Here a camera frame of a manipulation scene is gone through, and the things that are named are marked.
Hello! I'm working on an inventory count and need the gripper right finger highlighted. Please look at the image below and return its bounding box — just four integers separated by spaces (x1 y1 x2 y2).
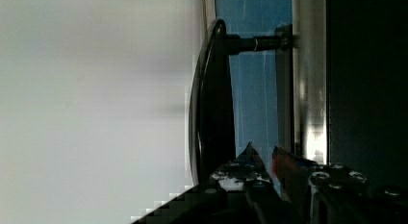
272 146 318 205

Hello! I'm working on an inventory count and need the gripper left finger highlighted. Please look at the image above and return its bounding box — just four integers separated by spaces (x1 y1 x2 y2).
210 142 272 192

